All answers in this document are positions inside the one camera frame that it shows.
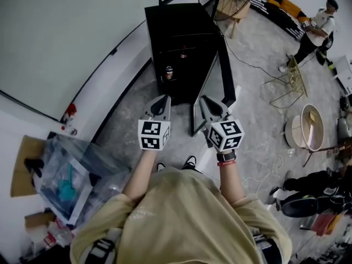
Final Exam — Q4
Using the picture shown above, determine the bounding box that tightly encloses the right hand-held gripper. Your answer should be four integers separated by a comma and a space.
199, 95, 245, 153

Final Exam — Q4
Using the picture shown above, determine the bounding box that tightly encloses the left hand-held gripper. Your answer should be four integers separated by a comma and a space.
137, 94, 172, 151

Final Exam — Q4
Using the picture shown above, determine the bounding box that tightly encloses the black mini fridge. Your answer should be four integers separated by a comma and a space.
144, 3, 224, 106

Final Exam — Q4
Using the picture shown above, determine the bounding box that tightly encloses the person's right forearm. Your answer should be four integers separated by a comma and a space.
217, 151, 247, 203

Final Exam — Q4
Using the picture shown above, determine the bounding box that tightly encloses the person's left forearm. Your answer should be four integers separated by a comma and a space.
120, 150, 159, 203

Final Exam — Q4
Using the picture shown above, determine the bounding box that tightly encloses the black smartwatch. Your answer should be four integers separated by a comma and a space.
216, 150, 237, 162

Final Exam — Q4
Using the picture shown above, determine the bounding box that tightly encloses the clear plastic storage bin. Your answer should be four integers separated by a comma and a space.
35, 132, 130, 228

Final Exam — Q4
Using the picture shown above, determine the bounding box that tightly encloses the round beige side table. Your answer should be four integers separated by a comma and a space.
284, 103, 325, 152

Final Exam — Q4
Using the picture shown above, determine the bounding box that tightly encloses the pile of clear plastic bottles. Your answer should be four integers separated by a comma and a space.
41, 172, 130, 250

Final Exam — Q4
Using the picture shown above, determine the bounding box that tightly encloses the round wooden table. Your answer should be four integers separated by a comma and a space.
214, 0, 251, 38

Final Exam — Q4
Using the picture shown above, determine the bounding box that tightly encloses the person in olive shirt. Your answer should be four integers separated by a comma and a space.
70, 166, 293, 264

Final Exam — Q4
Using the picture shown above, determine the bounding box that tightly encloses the dark red tripod stand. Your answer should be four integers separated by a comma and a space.
302, 144, 352, 167

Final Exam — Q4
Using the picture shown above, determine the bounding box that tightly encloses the teal plastic brush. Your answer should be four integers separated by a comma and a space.
57, 165, 76, 202

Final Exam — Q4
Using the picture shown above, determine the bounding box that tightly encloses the orange sofa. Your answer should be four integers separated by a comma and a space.
249, 0, 309, 42

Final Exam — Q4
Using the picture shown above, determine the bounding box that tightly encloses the black backpack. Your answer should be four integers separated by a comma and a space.
280, 194, 352, 219

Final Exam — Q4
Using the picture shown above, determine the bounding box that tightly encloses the white cabinet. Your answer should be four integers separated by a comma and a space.
332, 55, 352, 95

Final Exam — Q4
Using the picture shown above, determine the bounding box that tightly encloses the orange folder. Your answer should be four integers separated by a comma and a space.
313, 213, 344, 236

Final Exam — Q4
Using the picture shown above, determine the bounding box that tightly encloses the small cardboard box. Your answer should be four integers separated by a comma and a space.
24, 212, 57, 229

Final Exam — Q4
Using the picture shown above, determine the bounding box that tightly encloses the black bag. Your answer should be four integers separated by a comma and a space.
16, 243, 72, 264

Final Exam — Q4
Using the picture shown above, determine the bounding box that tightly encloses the black power cable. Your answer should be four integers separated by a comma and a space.
219, 34, 289, 78

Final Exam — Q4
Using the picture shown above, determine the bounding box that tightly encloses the white floor cable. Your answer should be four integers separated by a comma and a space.
243, 155, 283, 197

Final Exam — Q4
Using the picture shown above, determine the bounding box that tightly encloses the gold wire chair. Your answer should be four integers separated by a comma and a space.
265, 56, 309, 109

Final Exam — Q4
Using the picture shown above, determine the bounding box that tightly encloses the black grey harness strap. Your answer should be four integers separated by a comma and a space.
252, 234, 284, 264
87, 229, 116, 264

